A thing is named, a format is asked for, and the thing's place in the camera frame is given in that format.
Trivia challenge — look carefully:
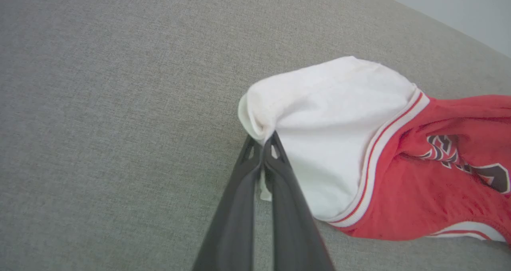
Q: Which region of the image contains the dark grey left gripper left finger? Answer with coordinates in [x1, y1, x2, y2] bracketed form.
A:
[192, 135, 264, 271]

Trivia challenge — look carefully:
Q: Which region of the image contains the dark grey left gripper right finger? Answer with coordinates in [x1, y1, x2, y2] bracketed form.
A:
[263, 131, 336, 271]

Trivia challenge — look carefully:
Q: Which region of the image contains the red and white basketball jersey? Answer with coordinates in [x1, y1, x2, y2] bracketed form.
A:
[238, 55, 511, 246]

